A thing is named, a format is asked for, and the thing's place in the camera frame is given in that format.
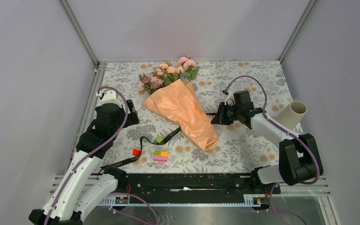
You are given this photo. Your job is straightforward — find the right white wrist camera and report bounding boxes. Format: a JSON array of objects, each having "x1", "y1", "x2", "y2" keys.
[{"x1": 224, "y1": 92, "x2": 235, "y2": 105}]

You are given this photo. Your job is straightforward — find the beige cylindrical vase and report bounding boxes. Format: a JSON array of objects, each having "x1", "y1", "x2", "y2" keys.
[{"x1": 275, "y1": 100, "x2": 307, "y2": 130}]

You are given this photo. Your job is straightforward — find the peach paper flower bouquet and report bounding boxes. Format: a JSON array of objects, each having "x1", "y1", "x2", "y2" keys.
[{"x1": 138, "y1": 57, "x2": 218, "y2": 151}]

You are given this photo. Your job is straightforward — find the pink flat block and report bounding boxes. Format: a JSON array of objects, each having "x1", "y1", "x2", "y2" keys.
[{"x1": 153, "y1": 155, "x2": 168, "y2": 162}]

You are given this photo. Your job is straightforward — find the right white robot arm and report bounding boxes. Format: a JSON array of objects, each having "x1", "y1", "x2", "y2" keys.
[{"x1": 211, "y1": 91, "x2": 323, "y2": 193}]

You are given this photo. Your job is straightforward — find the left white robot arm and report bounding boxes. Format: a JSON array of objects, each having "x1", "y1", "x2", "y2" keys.
[{"x1": 29, "y1": 99, "x2": 140, "y2": 225}]

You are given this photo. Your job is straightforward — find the floral patterned table mat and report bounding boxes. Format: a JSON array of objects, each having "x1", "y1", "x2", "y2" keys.
[{"x1": 100, "y1": 60, "x2": 292, "y2": 173}]

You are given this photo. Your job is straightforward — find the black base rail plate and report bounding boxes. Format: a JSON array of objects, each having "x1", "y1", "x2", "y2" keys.
[{"x1": 116, "y1": 173, "x2": 281, "y2": 204}]

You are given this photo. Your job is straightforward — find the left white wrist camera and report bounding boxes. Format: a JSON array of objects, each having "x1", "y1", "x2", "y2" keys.
[{"x1": 97, "y1": 90, "x2": 122, "y2": 107}]

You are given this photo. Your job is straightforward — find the red block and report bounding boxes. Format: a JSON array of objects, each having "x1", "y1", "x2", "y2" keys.
[{"x1": 132, "y1": 149, "x2": 142, "y2": 156}]

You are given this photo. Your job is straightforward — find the black gold-lettered ribbon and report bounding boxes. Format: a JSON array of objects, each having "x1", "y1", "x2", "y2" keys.
[{"x1": 100, "y1": 112, "x2": 218, "y2": 170}]

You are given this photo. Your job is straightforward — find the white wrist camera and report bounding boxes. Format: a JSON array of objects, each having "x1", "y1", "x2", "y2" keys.
[
  {"x1": 224, "y1": 92, "x2": 235, "y2": 105},
  {"x1": 97, "y1": 90, "x2": 122, "y2": 107}
]

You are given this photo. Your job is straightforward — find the green cube block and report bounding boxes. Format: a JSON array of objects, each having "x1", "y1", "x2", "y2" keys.
[{"x1": 156, "y1": 137, "x2": 163, "y2": 143}]

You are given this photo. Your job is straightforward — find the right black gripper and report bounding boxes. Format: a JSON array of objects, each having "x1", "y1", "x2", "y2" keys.
[{"x1": 210, "y1": 102, "x2": 241, "y2": 126}]

